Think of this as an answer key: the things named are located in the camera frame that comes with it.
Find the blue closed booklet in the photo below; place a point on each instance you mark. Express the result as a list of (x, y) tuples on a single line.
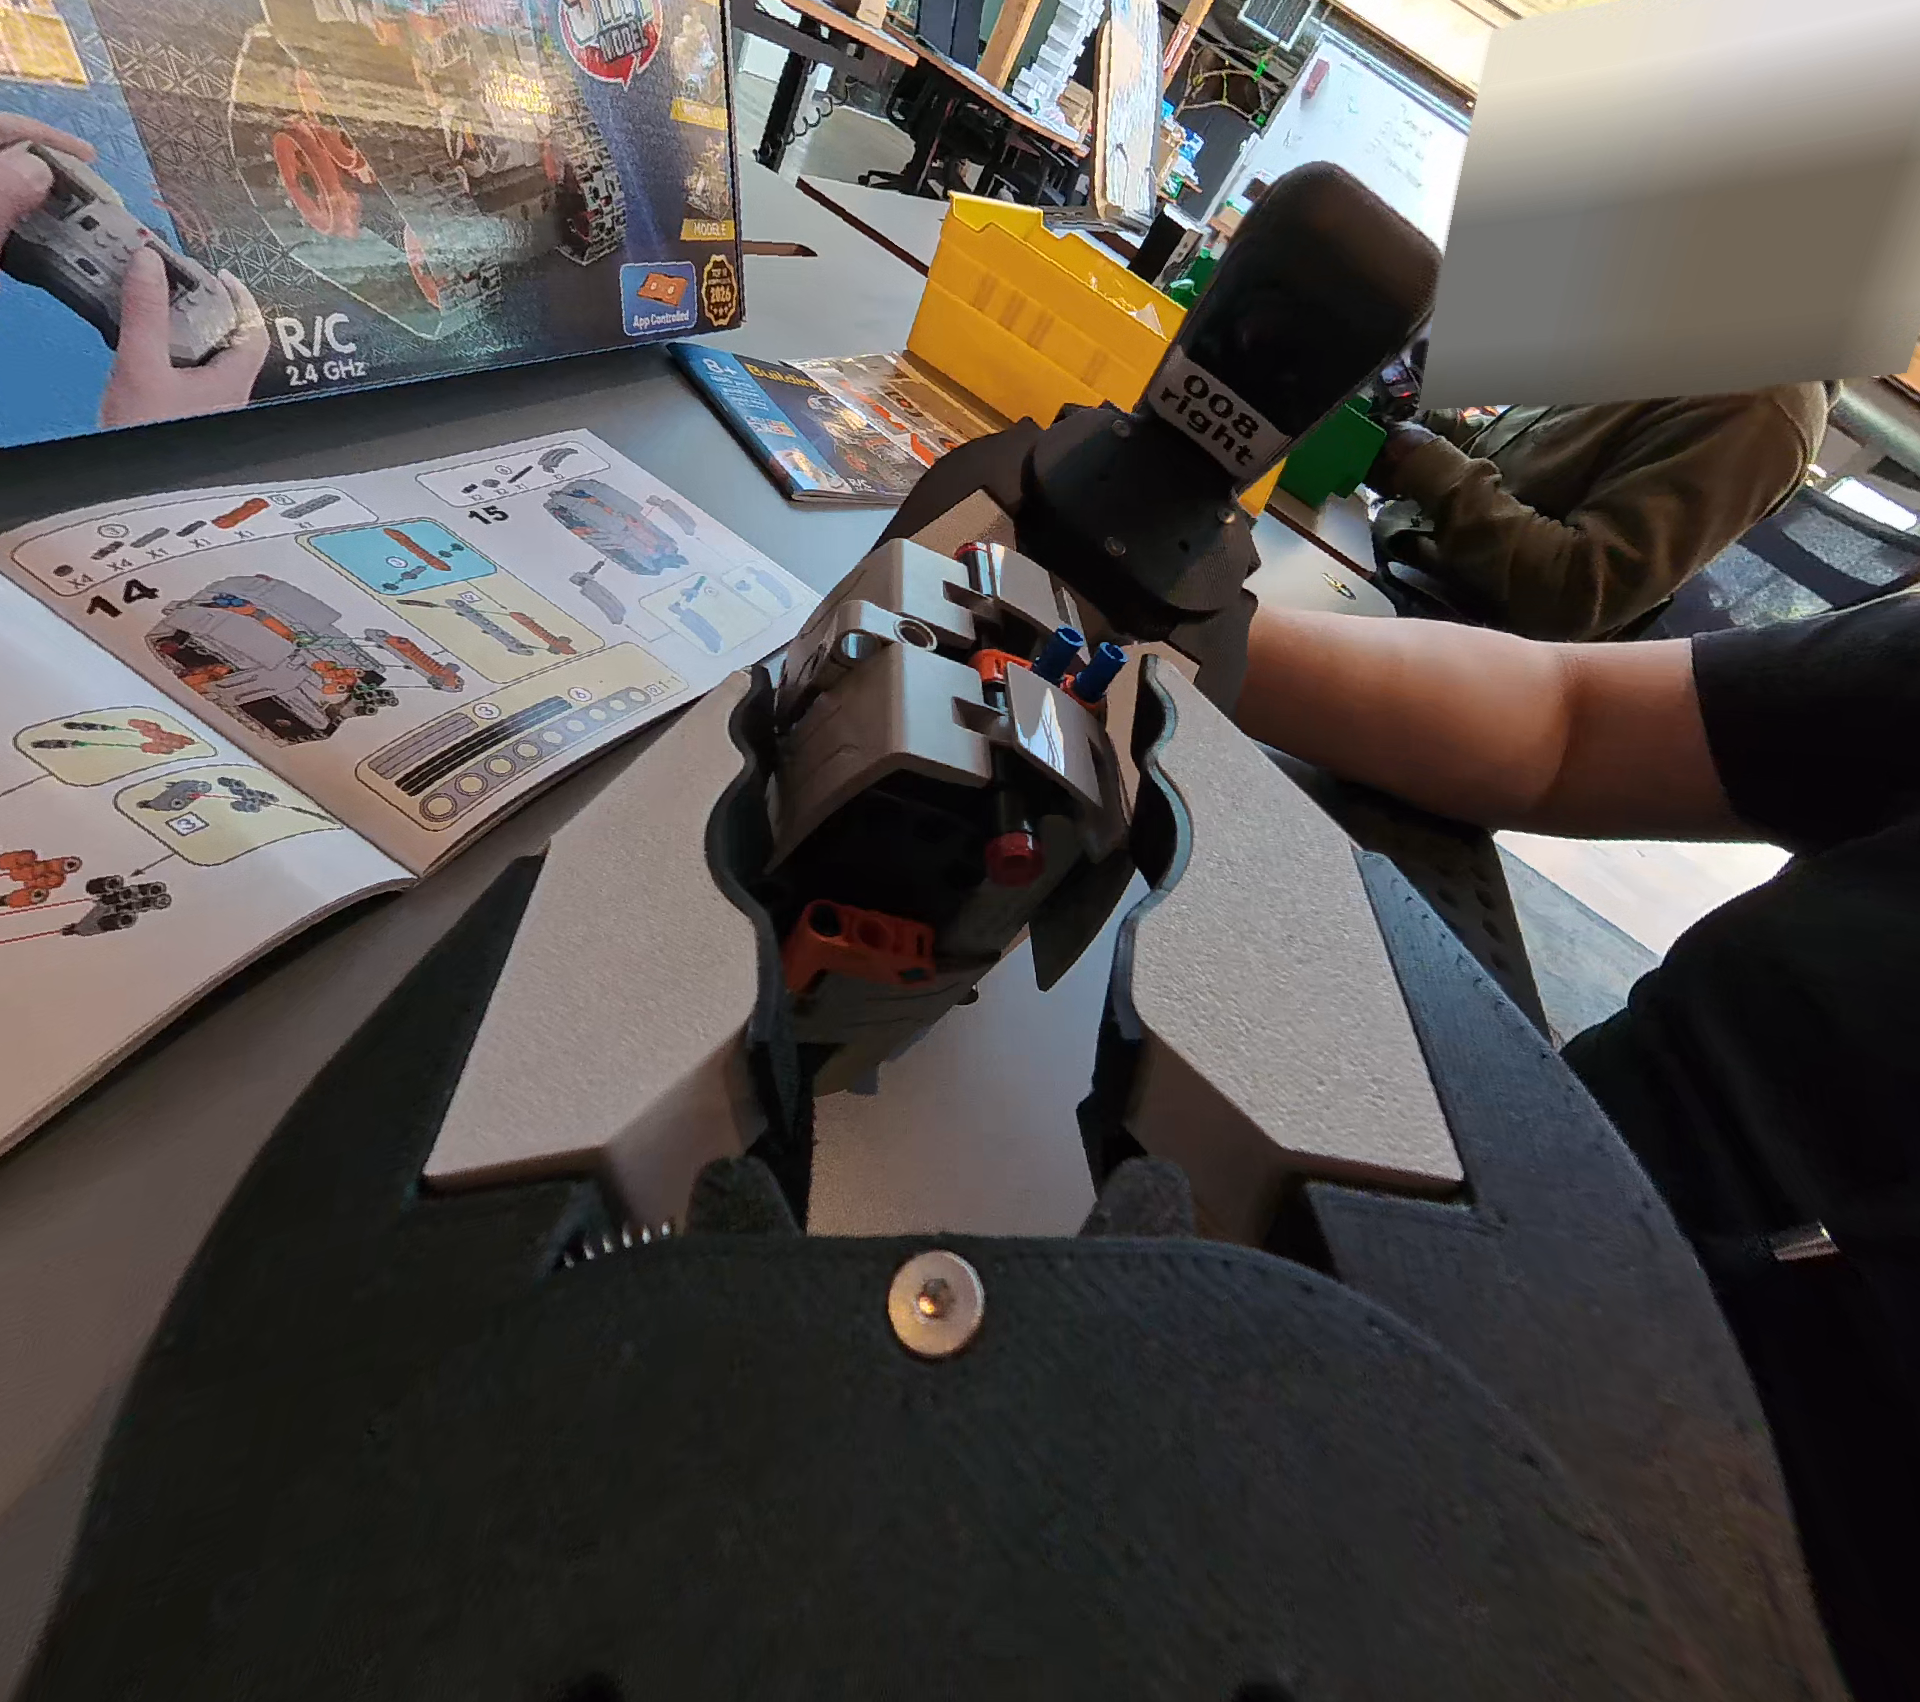
[(753, 412)]

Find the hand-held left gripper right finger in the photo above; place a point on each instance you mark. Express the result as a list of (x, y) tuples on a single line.
[(1271, 985)]

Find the green plastic bin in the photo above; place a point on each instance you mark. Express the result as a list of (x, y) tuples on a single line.
[(1326, 459)]

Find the blue robot kit box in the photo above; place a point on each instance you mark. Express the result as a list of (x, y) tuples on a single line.
[(377, 53)]

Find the wooden office desk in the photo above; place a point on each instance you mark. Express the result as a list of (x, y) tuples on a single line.
[(896, 66)]

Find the person's black shirt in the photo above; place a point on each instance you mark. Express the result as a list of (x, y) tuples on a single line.
[(1769, 1057)]

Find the yellow plastic bin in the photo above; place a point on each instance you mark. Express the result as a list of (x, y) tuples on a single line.
[(1033, 306)]

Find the person's right forearm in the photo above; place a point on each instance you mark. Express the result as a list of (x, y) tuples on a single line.
[(1422, 708)]

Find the open instruction booklet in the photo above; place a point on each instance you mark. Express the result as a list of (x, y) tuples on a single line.
[(377, 621)]

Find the grey brick robot model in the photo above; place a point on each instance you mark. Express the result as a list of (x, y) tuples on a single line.
[(896, 741)]

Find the grey desk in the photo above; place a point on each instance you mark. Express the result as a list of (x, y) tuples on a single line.
[(839, 277)]

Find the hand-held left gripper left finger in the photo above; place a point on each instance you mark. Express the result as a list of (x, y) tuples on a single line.
[(599, 985)]

